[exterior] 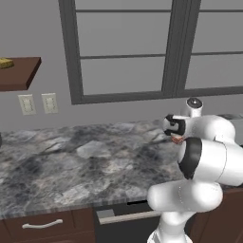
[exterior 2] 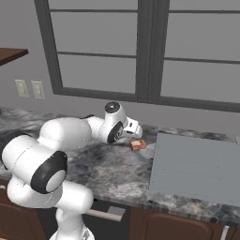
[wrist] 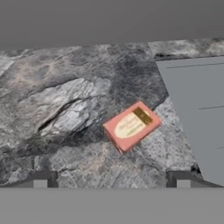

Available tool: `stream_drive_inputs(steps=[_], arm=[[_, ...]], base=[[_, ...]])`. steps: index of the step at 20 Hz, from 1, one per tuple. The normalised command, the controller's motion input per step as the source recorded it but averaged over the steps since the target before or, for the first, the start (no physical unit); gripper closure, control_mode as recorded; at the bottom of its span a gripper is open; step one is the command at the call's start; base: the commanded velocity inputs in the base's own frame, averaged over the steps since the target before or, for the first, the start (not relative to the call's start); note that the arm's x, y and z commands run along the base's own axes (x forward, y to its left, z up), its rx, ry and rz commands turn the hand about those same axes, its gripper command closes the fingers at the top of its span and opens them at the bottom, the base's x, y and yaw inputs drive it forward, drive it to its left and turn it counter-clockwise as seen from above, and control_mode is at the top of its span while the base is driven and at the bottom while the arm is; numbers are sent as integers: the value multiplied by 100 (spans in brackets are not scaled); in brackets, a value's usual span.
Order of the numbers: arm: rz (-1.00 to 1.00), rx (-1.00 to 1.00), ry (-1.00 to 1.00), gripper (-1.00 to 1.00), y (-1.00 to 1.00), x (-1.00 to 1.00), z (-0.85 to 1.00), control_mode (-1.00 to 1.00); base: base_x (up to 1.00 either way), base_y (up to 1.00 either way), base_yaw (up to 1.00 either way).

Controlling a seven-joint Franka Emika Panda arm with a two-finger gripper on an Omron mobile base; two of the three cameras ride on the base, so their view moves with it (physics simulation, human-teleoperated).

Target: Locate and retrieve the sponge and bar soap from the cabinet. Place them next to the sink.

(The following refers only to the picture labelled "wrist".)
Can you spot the pink bar soap box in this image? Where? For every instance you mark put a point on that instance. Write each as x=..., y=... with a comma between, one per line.
x=131, y=126

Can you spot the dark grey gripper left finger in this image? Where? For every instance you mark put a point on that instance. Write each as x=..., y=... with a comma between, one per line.
x=43, y=178

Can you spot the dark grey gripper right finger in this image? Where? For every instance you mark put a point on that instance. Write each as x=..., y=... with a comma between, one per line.
x=180, y=178

